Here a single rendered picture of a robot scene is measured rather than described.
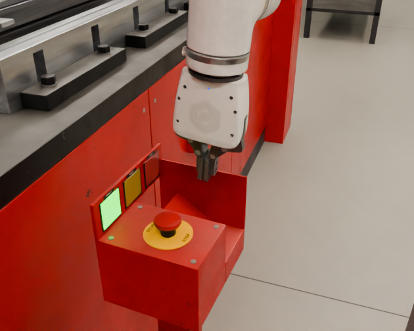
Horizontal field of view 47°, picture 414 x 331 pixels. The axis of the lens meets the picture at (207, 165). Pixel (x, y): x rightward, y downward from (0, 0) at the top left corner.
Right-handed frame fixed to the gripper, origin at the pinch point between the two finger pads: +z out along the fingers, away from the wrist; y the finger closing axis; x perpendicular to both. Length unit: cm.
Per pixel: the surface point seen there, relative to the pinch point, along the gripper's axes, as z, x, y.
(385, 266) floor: 81, 91, 41
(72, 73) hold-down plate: -3.0, 13.2, -33.8
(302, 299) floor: 83, 63, 17
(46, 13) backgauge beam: -2, 45, -65
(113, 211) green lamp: 5.1, -10.9, -9.8
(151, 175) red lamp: 5.4, 0.6, -9.7
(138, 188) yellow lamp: 5.4, -3.7, -9.8
